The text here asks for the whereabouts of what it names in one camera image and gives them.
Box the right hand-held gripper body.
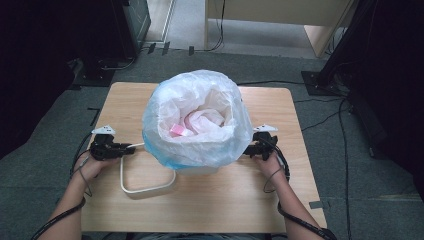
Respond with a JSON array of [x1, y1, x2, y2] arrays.
[[253, 124, 279, 161]]

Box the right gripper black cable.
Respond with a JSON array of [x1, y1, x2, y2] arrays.
[[263, 138, 336, 240]]

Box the small pink packet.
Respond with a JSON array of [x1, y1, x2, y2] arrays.
[[169, 123, 185, 137]]

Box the black stand base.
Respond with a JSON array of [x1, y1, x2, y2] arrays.
[[71, 58, 116, 88]]

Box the long black floor cable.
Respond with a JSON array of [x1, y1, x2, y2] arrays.
[[338, 98, 353, 240]]

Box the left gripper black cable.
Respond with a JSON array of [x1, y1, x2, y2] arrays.
[[31, 131, 94, 240]]

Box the person's left hand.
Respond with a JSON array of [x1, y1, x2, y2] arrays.
[[73, 153, 119, 184]]

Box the beige desk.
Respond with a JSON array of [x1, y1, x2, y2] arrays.
[[203, 0, 359, 59]]

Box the person's right hand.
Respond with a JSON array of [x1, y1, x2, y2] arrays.
[[254, 151, 288, 183]]

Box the hanging black cable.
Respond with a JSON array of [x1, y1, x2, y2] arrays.
[[208, 0, 226, 53]]

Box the black floor tape corner mark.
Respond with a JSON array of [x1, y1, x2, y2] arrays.
[[87, 107, 102, 127]]

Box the dark curtain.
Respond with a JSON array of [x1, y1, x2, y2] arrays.
[[346, 0, 424, 201], [0, 0, 124, 161]]

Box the gripper thin grey cord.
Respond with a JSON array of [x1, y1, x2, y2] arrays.
[[71, 155, 94, 198], [263, 166, 284, 194]]

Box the grey tape strip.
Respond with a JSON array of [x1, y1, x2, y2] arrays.
[[308, 200, 329, 210]]

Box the right gripper thin grey cord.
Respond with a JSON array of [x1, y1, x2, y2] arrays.
[[263, 166, 284, 194]]

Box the person's grey clothing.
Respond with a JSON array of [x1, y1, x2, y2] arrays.
[[126, 232, 268, 240]]

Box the translucent white-blue plastic bag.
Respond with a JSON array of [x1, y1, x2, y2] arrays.
[[141, 69, 254, 171]]

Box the black stand with base plate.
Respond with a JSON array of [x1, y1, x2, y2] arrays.
[[301, 0, 381, 98]]

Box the left gripper thin grey cord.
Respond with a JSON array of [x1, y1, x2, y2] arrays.
[[71, 155, 94, 198]]

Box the black cabinet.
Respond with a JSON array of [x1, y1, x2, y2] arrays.
[[111, 0, 152, 59]]

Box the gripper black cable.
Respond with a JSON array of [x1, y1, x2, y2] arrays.
[[31, 131, 94, 240], [263, 138, 336, 240]]

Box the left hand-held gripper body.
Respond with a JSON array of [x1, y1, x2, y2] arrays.
[[89, 124, 118, 162]]

